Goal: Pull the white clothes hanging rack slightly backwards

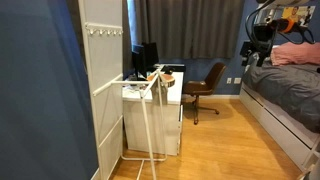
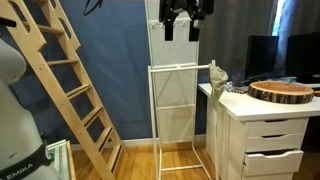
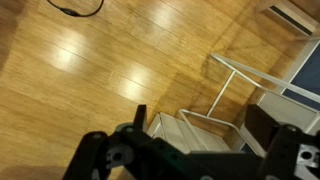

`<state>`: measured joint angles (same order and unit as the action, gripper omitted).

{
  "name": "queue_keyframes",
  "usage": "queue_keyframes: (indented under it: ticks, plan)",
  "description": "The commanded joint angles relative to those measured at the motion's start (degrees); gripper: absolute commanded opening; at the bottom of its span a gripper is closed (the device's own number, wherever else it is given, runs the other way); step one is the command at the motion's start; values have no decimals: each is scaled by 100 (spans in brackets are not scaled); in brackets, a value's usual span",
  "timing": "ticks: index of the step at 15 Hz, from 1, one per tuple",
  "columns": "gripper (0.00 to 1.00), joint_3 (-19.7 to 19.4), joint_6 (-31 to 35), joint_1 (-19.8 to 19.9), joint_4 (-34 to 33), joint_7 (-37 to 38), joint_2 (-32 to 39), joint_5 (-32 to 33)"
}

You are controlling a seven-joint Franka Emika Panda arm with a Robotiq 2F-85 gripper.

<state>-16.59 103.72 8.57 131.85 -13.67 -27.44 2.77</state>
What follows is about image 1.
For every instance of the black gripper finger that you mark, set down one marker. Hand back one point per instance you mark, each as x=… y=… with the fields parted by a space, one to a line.
x=263 y=59
x=246 y=53

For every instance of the black flat desk device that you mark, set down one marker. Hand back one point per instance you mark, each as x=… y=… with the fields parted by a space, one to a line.
x=176 y=68

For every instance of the white metal frame piece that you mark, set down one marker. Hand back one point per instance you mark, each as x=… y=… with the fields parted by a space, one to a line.
x=311 y=151

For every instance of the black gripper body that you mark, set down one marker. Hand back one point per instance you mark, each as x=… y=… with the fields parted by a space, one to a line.
x=264 y=38

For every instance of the grey duvet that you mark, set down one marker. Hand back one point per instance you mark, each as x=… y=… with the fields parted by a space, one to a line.
x=286 y=86

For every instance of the black computer monitor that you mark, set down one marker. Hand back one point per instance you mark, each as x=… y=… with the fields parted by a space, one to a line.
x=151 y=55
x=138 y=61

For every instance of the white bed frame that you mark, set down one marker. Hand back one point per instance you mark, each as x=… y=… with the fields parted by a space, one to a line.
x=276 y=123

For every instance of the white clothes rack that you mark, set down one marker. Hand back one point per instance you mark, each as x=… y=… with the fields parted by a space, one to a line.
x=148 y=133

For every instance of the brown office chair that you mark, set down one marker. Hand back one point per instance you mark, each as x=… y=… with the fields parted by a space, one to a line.
x=203 y=86

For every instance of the round wood slab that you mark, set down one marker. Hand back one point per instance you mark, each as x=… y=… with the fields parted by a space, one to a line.
x=169 y=80

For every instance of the wall poster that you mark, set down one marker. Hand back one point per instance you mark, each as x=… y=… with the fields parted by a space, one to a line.
x=298 y=14

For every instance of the white wall outlet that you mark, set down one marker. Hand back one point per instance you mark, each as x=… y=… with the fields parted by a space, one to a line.
x=237 y=80
x=229 y=80

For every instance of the grey curtain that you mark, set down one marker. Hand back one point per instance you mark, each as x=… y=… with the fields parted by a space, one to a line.
x=190 y=26

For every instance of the white desk with drawers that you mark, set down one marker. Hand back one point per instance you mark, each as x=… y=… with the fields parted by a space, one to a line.
x=146 y=126

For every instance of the pink pillow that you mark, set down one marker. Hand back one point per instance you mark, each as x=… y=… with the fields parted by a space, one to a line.
x=295 y=53

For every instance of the grey cloth on rack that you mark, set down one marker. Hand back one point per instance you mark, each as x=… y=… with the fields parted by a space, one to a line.
x=162 y=93

